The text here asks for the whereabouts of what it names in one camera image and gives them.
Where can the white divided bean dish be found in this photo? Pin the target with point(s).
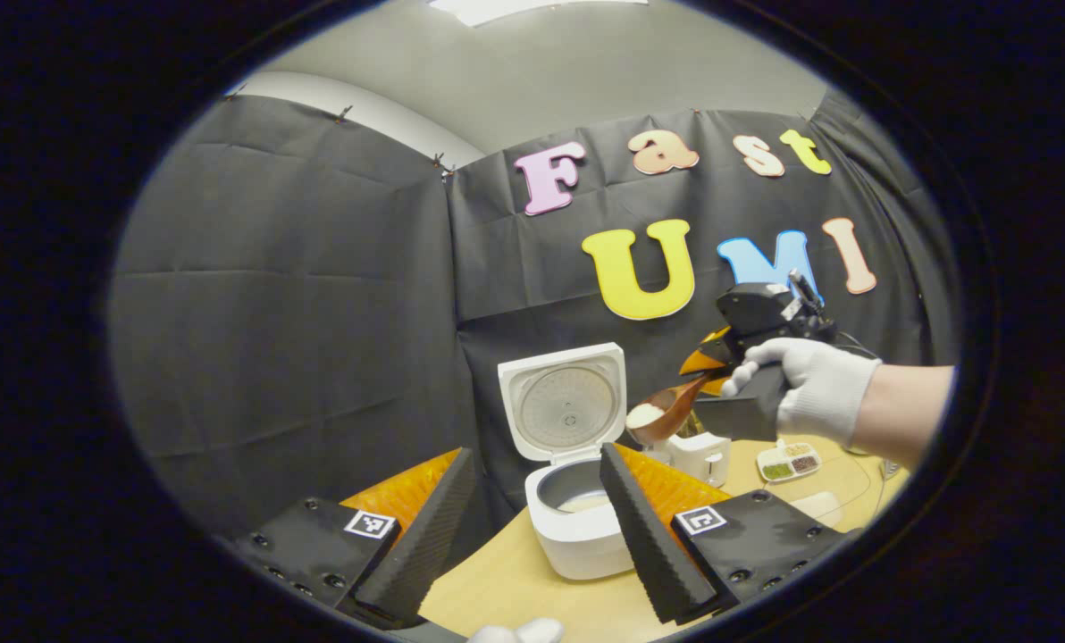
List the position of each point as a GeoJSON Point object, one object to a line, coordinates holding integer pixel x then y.
{"type": "Point", "coordinates": [787, 464]}

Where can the brown wooden spoon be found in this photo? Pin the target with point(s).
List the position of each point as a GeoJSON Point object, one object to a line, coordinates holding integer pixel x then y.
{"type": "Point", "coordinates": [671, 415]}

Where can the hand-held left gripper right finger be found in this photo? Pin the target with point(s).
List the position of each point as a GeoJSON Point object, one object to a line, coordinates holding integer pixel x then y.
{"type": "Point", "coordinates": [649, 545]}

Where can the black backdrop cloth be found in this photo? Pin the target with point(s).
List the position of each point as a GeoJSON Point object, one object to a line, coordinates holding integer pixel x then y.
{"type": "Point", "coordinates": [273, 313]}

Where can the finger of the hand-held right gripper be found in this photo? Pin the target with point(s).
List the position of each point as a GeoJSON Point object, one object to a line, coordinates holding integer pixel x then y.
{"type": "Point", "coordinates": [716, 386]}
{"type": "Point", "coordinates": [704, 361]}

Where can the white rice cooker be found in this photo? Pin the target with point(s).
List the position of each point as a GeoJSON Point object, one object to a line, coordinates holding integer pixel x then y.
{"type": "Point", "coordinates": [577, 545]}

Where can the ceiling light panel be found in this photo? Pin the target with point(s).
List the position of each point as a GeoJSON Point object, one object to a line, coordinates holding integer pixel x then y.
{"type": "Point", "coordinates": [532, 9]}

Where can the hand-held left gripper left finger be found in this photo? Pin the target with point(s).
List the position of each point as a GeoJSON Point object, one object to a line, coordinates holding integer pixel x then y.
{"type": "Point", "coordinates": [425, 545]}

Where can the white toaster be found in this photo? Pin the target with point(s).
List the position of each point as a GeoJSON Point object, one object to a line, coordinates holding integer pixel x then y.
{"type": "Point", "coordinates": [707, 455]}

